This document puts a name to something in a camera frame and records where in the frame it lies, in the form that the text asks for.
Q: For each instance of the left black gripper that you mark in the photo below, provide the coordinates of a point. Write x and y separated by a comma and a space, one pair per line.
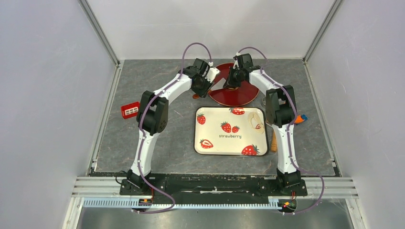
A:
203, 93

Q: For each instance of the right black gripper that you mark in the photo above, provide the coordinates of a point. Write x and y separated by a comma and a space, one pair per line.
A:
230, 83

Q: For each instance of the metal scraper orange handle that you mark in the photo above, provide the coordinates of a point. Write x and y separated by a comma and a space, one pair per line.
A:
219, 81

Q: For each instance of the round red plate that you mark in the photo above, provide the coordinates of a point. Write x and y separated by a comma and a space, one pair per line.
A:
233, 98

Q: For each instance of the white strawberry tray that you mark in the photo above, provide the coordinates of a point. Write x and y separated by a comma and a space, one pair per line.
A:
230, 131

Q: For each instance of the wooden dough roller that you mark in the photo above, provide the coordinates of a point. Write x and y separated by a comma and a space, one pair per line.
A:
273, 146

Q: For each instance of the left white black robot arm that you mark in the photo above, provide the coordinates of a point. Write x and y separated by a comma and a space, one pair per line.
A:
153, 118

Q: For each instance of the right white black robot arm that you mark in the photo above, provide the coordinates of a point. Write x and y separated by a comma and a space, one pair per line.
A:
281, 114

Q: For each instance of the red toy brick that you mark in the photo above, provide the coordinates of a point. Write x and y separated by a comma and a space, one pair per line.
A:
130, 110

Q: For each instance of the orange curved toy track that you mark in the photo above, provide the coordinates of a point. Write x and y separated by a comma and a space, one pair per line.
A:
300, 119

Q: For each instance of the blue toy brick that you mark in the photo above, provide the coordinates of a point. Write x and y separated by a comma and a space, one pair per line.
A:
304, 117

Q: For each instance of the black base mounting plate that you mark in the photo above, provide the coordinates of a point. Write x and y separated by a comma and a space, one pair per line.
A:
204, 189

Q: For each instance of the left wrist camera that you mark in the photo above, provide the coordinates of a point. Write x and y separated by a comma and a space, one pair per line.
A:
203, 69

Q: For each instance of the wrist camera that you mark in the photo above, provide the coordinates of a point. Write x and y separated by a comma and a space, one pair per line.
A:
203, 69
244, 62

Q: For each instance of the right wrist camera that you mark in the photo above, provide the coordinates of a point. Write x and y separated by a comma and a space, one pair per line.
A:
244, 62

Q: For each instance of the aluminium frame rail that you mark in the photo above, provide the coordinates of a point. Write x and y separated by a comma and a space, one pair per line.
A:
104, 192

